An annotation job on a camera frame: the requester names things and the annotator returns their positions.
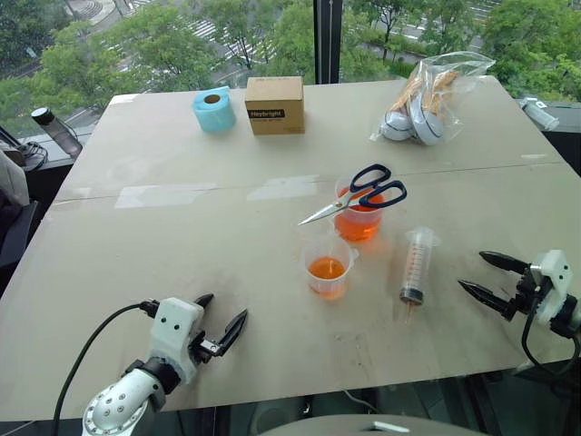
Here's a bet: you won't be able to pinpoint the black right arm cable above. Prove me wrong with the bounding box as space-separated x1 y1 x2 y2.
520 290 581 379

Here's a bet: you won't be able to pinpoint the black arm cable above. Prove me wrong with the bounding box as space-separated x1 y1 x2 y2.
520 290 581 379
53 299 161 428

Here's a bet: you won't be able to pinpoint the black window frame post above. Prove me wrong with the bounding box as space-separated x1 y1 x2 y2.
313 0 344 85

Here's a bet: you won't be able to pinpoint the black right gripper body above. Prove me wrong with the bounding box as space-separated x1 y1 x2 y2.
514 265 547 315

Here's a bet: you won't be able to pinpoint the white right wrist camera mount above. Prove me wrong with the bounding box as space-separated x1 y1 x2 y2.
528 249 578 326

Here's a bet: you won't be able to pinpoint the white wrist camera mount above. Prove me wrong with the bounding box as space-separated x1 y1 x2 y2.
528 249 578 326
148 297 206 385

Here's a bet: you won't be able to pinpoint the clear tape strip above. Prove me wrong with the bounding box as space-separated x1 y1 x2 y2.
246 173 321 202

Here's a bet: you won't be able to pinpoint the black water bottle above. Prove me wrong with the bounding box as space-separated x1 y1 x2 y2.
30 106 84 161

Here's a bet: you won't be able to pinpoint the small clear plastic cup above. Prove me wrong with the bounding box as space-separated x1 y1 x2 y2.
302 235 360 302

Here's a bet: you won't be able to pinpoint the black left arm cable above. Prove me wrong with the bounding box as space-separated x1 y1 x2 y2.
53 299 161 428

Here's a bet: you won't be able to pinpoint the grey cloth on chair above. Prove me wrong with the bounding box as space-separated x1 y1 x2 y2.
0 141 31 209

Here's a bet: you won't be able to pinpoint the clear plastic syringe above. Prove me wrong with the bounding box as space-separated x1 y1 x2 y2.
399 226 442 325

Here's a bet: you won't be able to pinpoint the thin white cable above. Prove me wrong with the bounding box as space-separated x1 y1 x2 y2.
341 389 380 415

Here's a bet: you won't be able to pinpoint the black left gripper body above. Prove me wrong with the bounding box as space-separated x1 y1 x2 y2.
188 331 228 364

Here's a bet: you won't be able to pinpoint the grey rounded robot body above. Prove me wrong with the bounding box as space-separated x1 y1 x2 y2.
257 413 485 436

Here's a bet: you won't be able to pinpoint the large clear plastic cup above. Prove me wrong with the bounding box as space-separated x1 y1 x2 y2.
334 173 388 243

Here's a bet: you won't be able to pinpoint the blue handled scissors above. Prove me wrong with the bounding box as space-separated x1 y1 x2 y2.
297 163 409 227

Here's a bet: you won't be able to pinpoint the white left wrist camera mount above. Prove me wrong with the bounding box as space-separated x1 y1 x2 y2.
148 297 206 385

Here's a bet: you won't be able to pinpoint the white device on sill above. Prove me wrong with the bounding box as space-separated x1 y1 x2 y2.
517 95 561 132

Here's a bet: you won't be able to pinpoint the light blue paper roll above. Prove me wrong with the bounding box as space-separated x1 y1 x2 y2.
191 84 238 135

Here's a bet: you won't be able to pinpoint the brown cardboard box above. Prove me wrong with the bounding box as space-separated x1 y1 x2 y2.
244 75 307 136

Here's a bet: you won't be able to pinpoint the clear plastic zip bag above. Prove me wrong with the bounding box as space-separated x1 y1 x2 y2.
369 51 497 147

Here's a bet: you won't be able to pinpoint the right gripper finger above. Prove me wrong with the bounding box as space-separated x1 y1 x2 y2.
479 250 530 274
457 279 519 322

